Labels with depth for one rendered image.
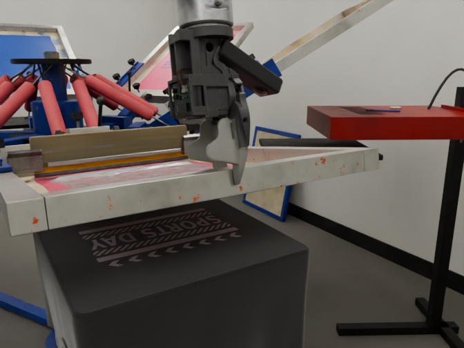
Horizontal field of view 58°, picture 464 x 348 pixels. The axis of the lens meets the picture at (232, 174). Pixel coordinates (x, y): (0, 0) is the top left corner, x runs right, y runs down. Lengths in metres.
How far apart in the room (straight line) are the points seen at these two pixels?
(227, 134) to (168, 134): 0.63
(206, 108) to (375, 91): 2.51
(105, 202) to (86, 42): 4.87
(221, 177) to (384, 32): 2.50
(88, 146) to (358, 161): 0.67
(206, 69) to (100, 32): 4.84
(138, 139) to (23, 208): 0.68
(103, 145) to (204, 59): 0.60
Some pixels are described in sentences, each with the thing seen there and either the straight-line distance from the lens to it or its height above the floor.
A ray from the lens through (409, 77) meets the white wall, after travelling 2.86.
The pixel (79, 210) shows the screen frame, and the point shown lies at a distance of 0.52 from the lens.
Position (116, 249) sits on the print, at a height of 0.95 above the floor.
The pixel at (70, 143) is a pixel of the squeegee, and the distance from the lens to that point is 1.11.
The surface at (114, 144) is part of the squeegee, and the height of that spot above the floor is 1.10.
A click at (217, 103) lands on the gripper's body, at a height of 1.25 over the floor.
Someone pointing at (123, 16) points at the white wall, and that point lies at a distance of 5.50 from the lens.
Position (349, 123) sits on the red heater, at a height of 1.08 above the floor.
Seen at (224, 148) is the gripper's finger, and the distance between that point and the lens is 0.56.
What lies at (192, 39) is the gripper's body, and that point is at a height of 1.33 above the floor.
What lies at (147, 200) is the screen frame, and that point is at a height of 1.13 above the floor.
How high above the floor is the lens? 1.30
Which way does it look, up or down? 15 degrees down
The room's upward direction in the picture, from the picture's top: straight up
